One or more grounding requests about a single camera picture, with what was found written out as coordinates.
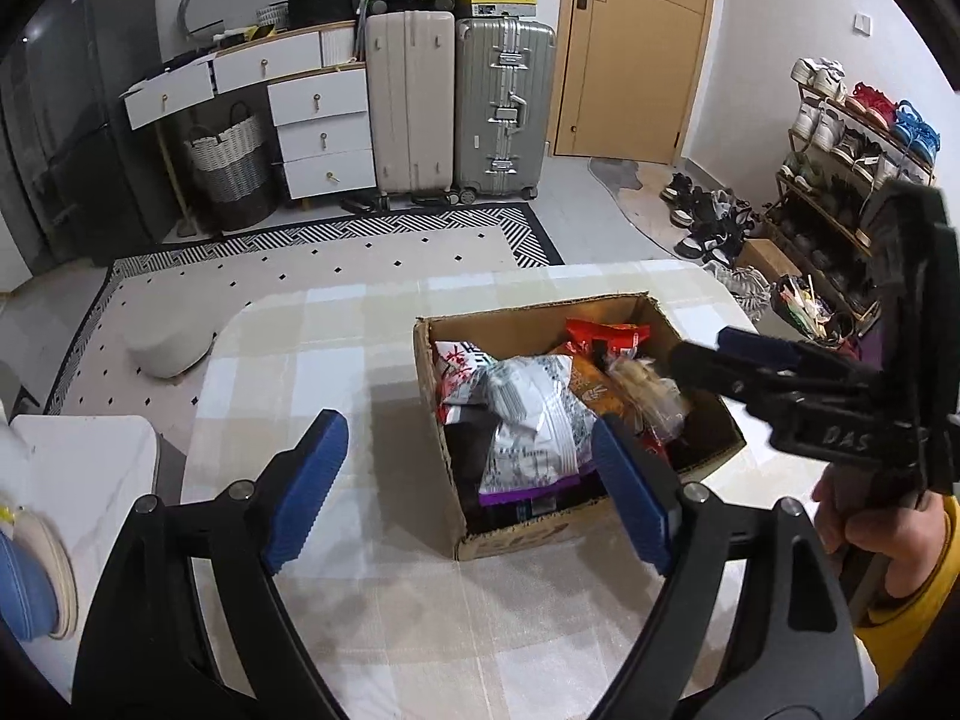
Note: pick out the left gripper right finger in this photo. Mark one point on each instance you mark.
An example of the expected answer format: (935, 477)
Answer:
(791, 652)

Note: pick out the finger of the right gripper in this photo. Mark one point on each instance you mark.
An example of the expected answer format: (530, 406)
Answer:
(820, 376)
(758, 349)

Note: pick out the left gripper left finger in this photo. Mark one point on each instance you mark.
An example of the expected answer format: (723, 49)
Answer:
(145, 650)

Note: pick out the brown cardboard box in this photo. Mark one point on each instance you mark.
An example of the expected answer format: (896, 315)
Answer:
(709, 438)

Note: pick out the clear biscuit packet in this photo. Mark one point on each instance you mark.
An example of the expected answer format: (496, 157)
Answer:
(657, 399)

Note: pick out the large red snack bag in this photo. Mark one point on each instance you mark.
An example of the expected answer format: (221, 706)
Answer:
(602, 343)

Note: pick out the bread bun packet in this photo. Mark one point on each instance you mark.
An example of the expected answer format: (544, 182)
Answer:
(594, 388)

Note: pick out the grey purple snack bag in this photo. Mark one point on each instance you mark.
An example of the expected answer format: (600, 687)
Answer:
(542, 432)

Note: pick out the white red noodle bag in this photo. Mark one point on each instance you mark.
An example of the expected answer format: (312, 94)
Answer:
(461, 367)

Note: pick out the right hand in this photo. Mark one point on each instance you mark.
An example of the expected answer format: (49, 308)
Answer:
(911, 538)

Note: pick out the small door mat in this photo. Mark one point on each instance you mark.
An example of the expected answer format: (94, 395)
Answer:
(636, 189)

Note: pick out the shoe rack with shoes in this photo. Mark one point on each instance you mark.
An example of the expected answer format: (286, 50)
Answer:
(845, 144)

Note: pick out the patterned floor rug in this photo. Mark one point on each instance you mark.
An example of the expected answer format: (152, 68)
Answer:
(214, 281)

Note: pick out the grey floor cushion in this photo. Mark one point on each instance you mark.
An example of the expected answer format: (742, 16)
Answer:
(169, 337)

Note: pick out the wooden door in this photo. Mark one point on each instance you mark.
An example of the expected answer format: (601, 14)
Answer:
(626, 76)

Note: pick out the grey aluminium suitcase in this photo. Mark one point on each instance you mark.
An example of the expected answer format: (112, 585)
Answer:
(503, 81)

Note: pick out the yellow black shoe box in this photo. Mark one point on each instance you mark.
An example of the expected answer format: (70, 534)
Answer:
(497, 8)

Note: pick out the dark grey refrigerator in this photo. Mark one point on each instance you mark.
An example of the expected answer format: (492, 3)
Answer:
(94, 185)

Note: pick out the beige suitcase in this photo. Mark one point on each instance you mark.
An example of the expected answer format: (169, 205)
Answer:
(411, 78)

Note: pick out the woven laundry basket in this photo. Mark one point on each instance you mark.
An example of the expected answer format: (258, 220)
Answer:
(234, 169)

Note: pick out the white drawer desk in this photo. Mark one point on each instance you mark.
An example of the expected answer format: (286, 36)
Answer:
(307, 85)

